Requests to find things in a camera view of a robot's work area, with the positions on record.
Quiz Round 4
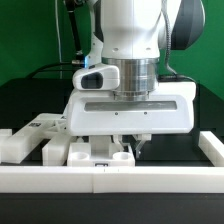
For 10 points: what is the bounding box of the black cable bundle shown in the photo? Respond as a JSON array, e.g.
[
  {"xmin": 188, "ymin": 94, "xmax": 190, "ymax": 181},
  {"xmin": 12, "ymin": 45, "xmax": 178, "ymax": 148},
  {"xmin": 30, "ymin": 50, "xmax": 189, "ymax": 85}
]
[{"xmin": 25, "ymin": 0, "xmax": 86, "ymax": 80}]

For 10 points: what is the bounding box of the white thin cable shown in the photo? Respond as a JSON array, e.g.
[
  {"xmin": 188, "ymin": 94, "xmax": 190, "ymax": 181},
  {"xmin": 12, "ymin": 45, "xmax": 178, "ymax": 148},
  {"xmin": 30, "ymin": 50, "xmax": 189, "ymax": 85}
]
[{"xmin": 54, "ymin": 0, "xmax": 64, "ymax": 63}]

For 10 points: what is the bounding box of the white fence bar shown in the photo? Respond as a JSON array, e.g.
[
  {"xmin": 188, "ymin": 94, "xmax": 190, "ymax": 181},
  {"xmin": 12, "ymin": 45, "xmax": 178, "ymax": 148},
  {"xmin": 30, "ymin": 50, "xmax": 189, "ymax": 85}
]
[
  {"xmin": 198, "ymin": 131, "xmax": 224, "ymax": 167},
  {"xmin": 0, "ymin": 166, "xmax": 224, "ymax": 193}
]

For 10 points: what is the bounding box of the white front fence bar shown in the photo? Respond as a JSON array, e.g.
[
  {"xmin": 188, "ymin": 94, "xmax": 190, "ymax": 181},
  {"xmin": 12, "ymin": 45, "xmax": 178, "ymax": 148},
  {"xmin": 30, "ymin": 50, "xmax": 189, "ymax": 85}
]
[{"xmin": 0, "ymin": 166, "xmax": 224, "ymax": 193}]

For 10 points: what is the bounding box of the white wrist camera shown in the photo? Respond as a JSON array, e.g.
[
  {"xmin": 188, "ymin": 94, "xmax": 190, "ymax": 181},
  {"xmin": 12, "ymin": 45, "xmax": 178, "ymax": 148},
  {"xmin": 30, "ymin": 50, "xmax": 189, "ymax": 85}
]
[{"xmin": 73, "ymin": 63, "xmax": 120, "ymax": 91}]

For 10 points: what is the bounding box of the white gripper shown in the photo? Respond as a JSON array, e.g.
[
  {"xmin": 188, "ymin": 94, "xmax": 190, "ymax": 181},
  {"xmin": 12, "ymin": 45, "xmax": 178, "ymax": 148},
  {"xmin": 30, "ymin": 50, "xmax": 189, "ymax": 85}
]
[{"xmin": 66, "ymin": 82, "xmax": 196, "ymax": 158}]

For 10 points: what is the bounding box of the white right fence bar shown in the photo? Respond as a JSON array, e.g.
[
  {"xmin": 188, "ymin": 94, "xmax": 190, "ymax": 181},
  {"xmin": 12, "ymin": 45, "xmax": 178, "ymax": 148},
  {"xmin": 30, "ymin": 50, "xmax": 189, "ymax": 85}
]
[{"xmin": 198, "ymin": 131, "xmax": 224, "ymax": 167}]

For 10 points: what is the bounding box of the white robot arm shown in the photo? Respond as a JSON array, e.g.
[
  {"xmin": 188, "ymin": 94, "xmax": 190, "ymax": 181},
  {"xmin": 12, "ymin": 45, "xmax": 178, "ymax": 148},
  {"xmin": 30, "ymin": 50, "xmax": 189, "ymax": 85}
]
[{"xmin": 67, "ymin": 0, "xmax": 205, "ymax": 142}]

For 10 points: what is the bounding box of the white left fence block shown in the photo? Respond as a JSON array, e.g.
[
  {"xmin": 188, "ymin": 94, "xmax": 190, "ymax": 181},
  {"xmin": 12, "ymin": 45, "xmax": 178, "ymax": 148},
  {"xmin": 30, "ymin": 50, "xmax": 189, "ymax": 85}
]
[{"xmin": 0, "ymin": 129, "xmax": 12, "ymax": 146}]

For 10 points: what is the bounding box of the white chair seat part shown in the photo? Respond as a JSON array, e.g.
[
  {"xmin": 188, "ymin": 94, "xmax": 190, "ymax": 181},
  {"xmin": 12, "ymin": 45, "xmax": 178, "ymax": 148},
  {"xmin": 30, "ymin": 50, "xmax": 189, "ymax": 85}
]
[{"xmin": 67, "ymin": 136, "xmax": 135, "ymax": 167}]

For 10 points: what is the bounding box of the white chair back part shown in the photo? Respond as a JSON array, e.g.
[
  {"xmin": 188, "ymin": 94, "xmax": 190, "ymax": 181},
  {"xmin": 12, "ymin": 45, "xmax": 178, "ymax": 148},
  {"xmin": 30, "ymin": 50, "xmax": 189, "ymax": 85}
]
[{"xmin": 0, "ymin": 113, "xmax": 72, "ymax": 166}]

